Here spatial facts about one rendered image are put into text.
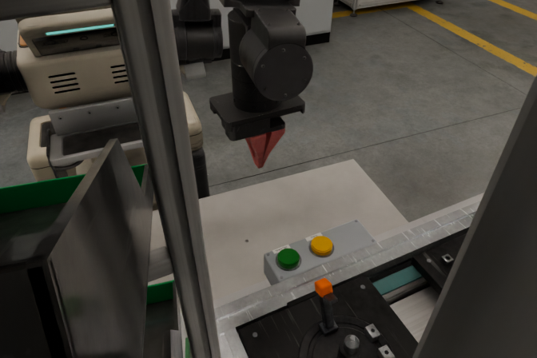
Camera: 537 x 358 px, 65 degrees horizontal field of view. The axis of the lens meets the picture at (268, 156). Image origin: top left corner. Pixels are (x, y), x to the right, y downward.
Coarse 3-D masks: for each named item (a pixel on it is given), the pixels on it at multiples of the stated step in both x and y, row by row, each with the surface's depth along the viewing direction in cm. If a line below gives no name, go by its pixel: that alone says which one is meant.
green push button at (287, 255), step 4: (280, 252) 77; (284, 252) 77; (288, 252) 77; (292, 252) 77; (296, 252) 78; (280, 256) 77; (284, 256) 77; (288, 256) 77; (292, 256) 77; (296, 256) 77; (280, 260) 76; (284, 260) 76; (288, 260) 76; (292, 260) 76; (296, 260) 76; (280, 264) 76; (284, 264) 75; (288, 264) 75; (292, 264) 75; (296, 264) 76
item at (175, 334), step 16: (160, 288) 44; (176, 288) 43; (160, 304) 44; (176, 304) 40; (160, 320) 42; (176, 320) 38; (144, 336) 39; (160, 336) 39; (176, 336) 33; (144, 352) 37; (160, 352) 37; (176, 352) 30
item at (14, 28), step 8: (0, 24) 280; (8, 24) 282; (16, 24) 284; (0, 32) 283; (8, 32) 285; (16, 32) 286; (0, 40) 286; (8, 40) 287; (16, 40) 289; (0, 48) 288; (8, 48) 290; (16, 48) 292
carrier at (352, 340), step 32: (352, 288) 71; (288, 320) 67; (320, 320) 65; (352, 320) 65; (384, 320) 67; (256, 352) 63; (288, 352) 63; (320, 352) 61; (352, 352) 57; (384, 352) 59
